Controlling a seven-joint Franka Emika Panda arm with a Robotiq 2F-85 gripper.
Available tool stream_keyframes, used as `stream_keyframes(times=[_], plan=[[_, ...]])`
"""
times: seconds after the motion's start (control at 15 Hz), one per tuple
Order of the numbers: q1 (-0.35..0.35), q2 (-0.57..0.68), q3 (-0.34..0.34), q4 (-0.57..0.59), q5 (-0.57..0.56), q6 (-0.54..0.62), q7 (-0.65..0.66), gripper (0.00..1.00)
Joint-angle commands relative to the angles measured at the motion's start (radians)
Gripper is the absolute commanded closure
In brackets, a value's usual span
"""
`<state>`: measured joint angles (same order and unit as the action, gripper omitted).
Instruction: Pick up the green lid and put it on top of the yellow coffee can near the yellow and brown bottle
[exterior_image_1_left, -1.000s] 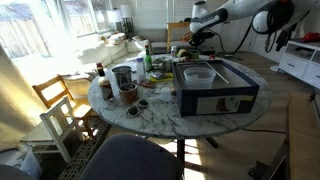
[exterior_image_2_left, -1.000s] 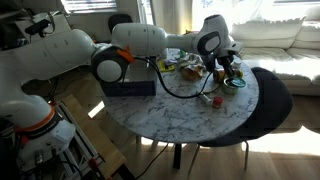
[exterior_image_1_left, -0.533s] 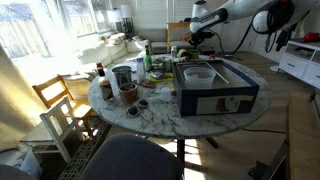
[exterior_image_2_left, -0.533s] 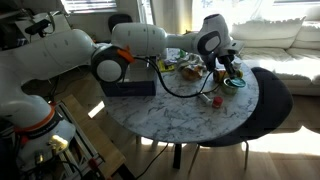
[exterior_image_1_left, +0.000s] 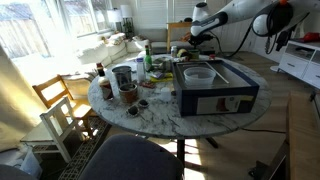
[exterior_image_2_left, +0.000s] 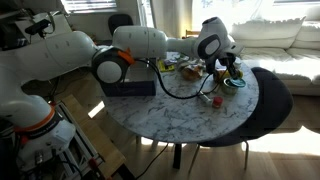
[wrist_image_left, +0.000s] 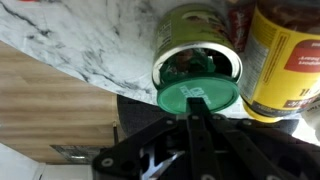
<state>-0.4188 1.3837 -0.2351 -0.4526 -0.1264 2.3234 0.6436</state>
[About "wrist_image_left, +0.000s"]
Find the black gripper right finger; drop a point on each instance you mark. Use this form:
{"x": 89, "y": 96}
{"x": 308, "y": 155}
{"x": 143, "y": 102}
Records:
{"x": 269, "y": 154}

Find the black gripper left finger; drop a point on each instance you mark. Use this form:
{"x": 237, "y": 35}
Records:
{"x": 133, "y": 157}

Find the green plastic lid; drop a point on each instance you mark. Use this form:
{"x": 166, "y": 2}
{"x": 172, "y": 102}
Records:
{"x": 217, "y": 91}

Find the green open tin can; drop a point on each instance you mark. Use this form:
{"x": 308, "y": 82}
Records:
{"x": 192, "y": 26}

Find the red foil wrapper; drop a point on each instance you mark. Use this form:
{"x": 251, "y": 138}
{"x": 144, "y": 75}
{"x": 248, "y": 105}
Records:
{"x": 240, "y": 13}

